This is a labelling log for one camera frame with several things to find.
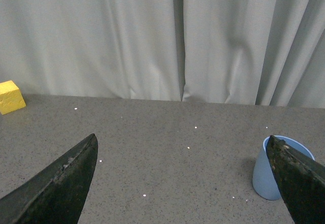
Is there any light blue cup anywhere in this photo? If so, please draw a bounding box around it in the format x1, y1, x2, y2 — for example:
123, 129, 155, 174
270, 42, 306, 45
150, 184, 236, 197
252, 135, 315, 201

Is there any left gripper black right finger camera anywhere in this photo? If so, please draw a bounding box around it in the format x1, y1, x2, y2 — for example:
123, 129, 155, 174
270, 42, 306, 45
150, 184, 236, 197
266, 135, 324, 223

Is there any grey-white curtain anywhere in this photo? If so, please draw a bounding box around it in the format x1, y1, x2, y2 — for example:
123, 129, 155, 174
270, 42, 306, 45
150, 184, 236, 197
1, 0, 324, 108

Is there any yellow foam cube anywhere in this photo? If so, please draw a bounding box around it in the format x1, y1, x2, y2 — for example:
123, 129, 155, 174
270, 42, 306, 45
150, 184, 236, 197
1, 80, 26, 115

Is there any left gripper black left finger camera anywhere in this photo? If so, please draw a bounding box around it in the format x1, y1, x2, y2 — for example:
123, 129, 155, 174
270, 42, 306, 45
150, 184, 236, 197
1, 134, 98, 223

